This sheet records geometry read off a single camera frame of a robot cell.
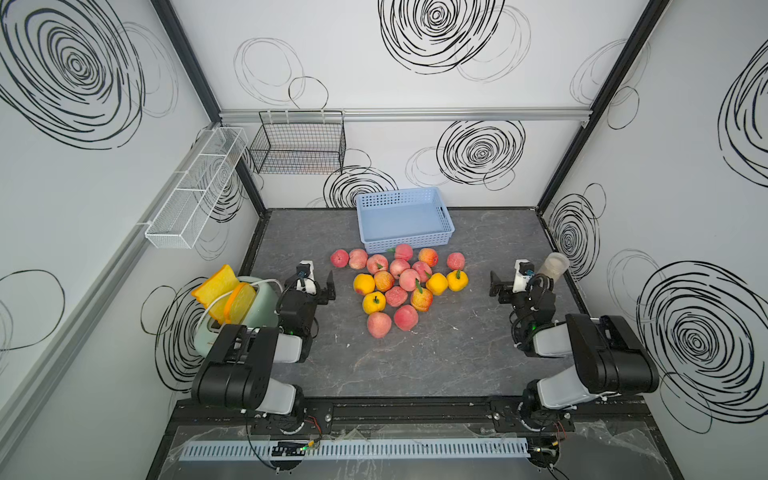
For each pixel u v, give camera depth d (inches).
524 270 30.3
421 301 35.0
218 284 29.6
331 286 33.6
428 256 39.6
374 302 34.8
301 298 27.9
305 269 29.6
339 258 39.4
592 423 28.6
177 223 27.9
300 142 38.0
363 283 36.7
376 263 37.9
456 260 39.0
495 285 32.5
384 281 36.9
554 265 36.5
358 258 38.9
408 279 35.9
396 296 35.7
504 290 32.2
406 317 33.8
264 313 29.6
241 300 28.7
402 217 44.8
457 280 36.9
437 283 36.5
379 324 33.1
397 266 37.8
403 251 39.9
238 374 17.1
